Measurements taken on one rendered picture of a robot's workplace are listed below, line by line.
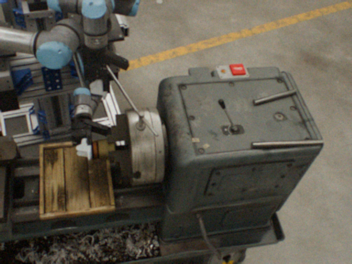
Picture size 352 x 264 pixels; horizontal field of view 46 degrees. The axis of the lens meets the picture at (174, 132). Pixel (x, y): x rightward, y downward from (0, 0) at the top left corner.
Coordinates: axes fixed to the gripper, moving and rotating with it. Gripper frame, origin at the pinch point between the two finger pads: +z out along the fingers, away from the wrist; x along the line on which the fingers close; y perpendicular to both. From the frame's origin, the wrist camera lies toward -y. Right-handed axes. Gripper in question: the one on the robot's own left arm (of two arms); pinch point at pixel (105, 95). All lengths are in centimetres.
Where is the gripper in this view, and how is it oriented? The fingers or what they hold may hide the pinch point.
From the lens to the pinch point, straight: 155.5
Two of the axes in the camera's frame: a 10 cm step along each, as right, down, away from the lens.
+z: -0.4, 8.3, 5.6
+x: 2.1, 5.6, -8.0
